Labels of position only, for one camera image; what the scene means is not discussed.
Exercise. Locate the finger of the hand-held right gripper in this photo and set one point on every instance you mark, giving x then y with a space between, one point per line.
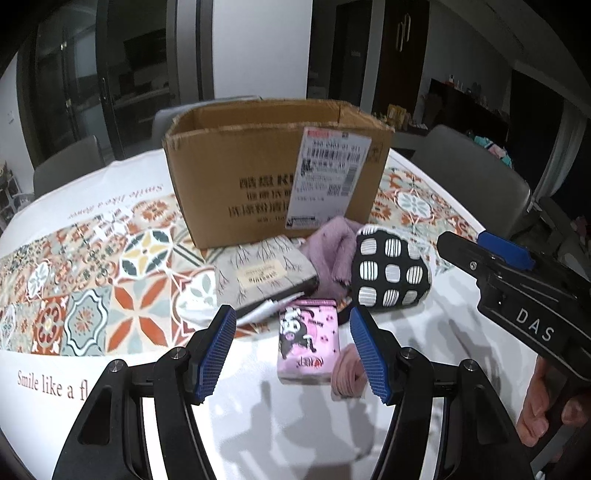
461 254
505 254

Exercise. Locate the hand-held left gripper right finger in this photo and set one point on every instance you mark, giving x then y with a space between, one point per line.
369 357

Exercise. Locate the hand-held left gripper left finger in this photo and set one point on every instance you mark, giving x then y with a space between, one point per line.
214 357

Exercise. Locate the pink ribbed headband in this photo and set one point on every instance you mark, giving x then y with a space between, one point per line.
346 374

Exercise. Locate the white cloth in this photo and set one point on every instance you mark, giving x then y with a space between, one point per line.
258 311

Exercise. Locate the purple fluffy cloth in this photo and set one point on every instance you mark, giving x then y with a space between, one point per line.
328 249

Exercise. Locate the brown cardboard box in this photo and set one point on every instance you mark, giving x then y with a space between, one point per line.
221 184

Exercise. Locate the person's right hand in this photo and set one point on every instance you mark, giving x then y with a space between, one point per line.
533 406

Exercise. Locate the pink cartoon tissue pack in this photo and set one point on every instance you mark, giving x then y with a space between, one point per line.
304 341

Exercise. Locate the black white checked pouch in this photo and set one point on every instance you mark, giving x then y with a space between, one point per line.
388 272

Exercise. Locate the grey chair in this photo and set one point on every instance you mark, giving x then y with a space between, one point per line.
64 170
466 170
166 122

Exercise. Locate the grey branch-print pouch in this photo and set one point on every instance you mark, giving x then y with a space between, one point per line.
258 263

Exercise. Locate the colourful clothes pile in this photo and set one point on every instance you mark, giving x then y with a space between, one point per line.
494 150

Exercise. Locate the black display cabinet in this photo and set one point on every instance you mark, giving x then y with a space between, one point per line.
466 106

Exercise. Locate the yellow boxes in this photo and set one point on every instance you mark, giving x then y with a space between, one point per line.
397 116

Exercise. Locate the dark wooden cabinet door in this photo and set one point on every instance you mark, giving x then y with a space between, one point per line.
397 69

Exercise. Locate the dark interior door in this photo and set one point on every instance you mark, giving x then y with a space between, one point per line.
337 55

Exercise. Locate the white shoe rack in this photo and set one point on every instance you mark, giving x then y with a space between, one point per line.
9 194

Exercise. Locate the sliding glass door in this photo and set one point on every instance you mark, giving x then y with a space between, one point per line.
69 92

